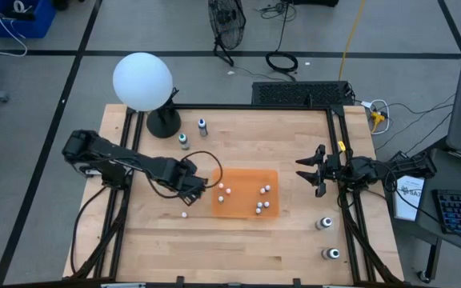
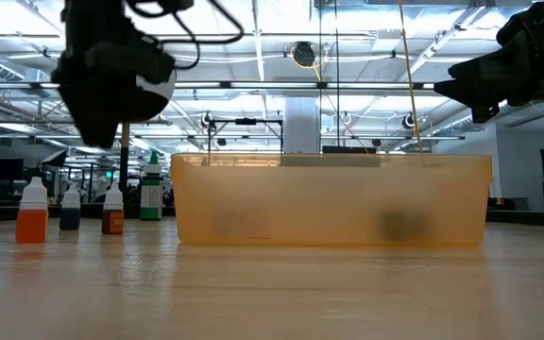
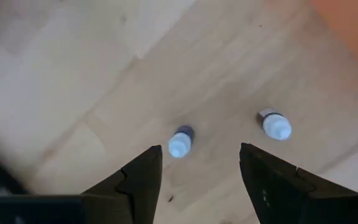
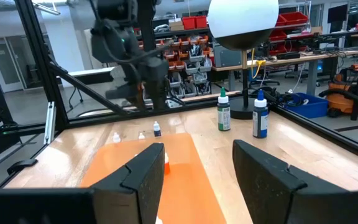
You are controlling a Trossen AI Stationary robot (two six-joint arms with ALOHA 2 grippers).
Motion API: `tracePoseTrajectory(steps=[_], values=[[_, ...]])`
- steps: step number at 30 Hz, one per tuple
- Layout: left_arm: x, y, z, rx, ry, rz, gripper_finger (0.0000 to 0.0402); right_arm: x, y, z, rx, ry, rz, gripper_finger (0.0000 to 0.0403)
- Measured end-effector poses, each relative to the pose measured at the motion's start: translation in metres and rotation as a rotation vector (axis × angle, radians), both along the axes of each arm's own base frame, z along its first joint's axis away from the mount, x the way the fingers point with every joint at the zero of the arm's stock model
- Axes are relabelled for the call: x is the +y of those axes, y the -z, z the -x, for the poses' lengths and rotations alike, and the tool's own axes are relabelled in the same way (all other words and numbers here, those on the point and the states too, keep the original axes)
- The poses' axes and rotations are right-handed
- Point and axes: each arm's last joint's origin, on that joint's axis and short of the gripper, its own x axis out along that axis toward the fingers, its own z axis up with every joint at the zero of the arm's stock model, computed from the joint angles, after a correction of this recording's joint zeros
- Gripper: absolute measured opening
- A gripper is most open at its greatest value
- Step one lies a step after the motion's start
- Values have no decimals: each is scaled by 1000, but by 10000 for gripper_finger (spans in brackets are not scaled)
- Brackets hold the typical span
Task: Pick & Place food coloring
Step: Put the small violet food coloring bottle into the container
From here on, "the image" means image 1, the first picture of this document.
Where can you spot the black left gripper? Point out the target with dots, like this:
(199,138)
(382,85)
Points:
(182,176)

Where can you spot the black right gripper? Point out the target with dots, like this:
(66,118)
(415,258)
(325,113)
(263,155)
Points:
(333,168)

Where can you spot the large purple cap dye bottle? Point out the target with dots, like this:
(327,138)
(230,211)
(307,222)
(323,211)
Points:
(324,222)

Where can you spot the large green cap dye bottle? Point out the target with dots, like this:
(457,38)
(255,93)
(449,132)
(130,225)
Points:
(183,141)

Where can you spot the large blue cap dye bottle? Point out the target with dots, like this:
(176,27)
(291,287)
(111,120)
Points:
(202,129)

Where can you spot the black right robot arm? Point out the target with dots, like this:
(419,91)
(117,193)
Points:
(406,165)

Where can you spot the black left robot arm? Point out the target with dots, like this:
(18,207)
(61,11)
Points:
(94,150)

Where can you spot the yellow tape tag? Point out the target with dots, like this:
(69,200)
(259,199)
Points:
(341,146)

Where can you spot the translucent orange plastic bin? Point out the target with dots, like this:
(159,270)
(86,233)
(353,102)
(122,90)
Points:
(242,200)

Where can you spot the yellow power plug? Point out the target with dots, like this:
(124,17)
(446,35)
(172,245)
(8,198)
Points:
(376,118)

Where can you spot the black computer tower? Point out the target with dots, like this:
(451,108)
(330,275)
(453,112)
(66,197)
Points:
(294,94)

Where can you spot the large black cap dye bottle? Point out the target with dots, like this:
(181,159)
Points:
(331,253)

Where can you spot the white printed booklet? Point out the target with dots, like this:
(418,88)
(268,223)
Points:
(408,200)

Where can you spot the white globe table lamp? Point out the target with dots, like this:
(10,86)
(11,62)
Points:
(142,82)

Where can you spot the black floor fan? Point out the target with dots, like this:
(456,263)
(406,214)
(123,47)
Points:
(226,24)

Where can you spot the blue plastic storage bin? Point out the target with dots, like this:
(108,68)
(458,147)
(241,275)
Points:
(34,24)

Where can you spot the black aluminium table frame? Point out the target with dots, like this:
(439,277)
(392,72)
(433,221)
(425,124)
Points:
(234,107)

